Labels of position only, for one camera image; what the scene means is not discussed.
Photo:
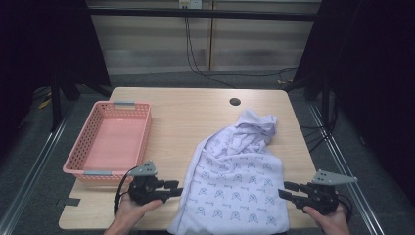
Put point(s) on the black tape strip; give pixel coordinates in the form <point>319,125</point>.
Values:
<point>70,202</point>

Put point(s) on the pink perforated plastic basket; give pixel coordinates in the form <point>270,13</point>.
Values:
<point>111,143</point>

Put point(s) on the black metal stand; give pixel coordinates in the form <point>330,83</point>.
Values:
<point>325,101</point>
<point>56,104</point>

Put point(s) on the person's left hand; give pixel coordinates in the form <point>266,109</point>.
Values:
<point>130,213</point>

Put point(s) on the black round table grommet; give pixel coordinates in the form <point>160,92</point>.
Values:
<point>235,101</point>

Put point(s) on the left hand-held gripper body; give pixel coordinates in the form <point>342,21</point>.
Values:
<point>147,192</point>

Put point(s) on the white wall power outlet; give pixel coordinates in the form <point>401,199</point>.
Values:
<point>191,4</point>

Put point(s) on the metal floor rail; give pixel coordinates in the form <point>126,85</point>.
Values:
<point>349,163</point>
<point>32,176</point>

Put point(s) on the lavender patterned cloth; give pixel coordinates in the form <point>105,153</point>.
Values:
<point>231,182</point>

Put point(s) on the black horizontal bar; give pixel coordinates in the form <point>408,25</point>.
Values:
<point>202,13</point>

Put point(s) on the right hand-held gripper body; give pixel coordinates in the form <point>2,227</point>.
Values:
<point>321,197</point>

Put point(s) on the person's right hand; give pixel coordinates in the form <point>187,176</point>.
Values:
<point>329,223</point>

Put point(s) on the yellow floor item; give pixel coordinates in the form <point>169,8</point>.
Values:
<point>44,103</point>

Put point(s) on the black curtain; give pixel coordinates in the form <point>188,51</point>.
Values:
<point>39,42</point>
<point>375,81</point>

